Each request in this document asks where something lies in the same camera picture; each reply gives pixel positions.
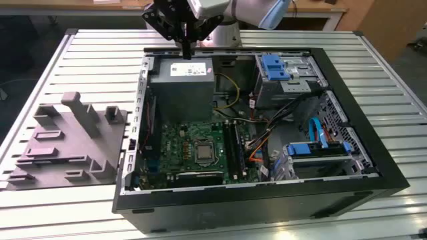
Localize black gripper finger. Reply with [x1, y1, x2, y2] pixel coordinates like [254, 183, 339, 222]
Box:
[187, 14, 224, 60]
[142, 8, 188, 60]

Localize wooden desk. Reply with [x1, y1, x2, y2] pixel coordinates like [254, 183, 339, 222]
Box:
[0, 0, 350, 31]

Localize blue drive bay clip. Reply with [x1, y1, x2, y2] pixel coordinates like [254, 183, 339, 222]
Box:
[262, 54, 288, 81]

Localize grey power supply unit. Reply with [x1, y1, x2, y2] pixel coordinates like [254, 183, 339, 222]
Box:
[148, 57, 216, 121]

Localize metal optical drive cage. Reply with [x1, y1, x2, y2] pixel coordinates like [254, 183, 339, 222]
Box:
[255, 53, 330, 108]

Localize green motherboard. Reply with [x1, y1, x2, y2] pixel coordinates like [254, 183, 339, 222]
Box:
[135, 119, 264, 191]

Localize silver CPU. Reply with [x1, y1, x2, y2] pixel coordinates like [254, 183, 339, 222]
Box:
[195, 145, 215, 161]

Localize grey parts rack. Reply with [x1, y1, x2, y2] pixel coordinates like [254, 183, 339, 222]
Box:
[0, 91, 134, 192]

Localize wooden cabinet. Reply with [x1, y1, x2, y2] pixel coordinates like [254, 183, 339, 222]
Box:
[355, 0, 427, 65]

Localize hard disk in blue carrier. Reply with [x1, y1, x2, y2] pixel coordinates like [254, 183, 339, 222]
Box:
[286, 141, 351, 158]

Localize black graphics card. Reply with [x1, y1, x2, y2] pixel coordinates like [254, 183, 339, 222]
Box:
[175, 169, 224, 187]

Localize metal disk bay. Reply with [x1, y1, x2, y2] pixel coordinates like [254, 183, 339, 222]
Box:
[282, 143, 363, 180]

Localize wheeled chair base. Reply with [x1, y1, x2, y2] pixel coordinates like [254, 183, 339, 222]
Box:
[406, 23, 427, 52]

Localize black PC case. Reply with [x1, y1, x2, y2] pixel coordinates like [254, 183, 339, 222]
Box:
[111, 46, 411, 235]

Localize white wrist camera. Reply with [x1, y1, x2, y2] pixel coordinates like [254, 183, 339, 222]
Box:
[186, 0, 232, 20]

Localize yellow wire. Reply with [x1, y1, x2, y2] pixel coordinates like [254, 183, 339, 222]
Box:
[212, 72, 242, 110]

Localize black cable bundle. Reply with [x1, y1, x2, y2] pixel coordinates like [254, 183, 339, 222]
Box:
[246, 91, 324, 151]

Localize orange wires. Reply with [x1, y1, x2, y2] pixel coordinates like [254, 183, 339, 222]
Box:
[248, 143, 268, 163]

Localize blue SATA cable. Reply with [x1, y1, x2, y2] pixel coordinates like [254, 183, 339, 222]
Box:
[308, 116, 330, 150]

